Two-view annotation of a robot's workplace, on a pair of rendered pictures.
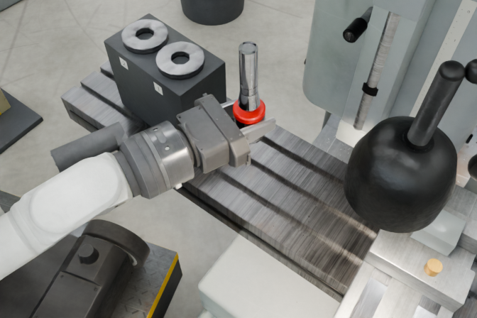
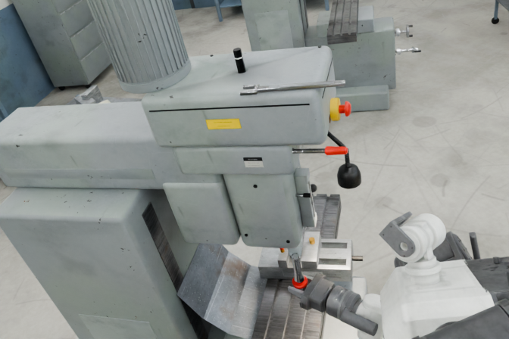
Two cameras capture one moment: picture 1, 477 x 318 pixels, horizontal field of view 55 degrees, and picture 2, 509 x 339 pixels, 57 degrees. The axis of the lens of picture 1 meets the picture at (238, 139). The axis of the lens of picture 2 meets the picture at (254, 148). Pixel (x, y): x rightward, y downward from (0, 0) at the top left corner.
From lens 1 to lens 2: 1.29 m
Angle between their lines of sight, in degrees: 71
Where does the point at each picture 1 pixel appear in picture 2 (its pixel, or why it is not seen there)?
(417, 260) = (310, 247)
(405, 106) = not seen: hidden behind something
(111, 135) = (350, 312)
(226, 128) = (316, 280)
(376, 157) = (354, 171)
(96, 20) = not seen: outside the picture
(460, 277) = (310, 234)
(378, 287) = (326, 260)
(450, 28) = not seen: hidden behind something
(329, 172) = (270, 309)
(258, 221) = (316, 328)
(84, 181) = (377, 300)
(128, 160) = (356, 300)
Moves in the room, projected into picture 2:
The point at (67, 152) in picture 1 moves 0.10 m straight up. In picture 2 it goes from (369, 321) to (367, 297)
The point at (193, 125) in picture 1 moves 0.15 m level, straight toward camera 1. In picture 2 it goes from (323, 293) to (361, 266)
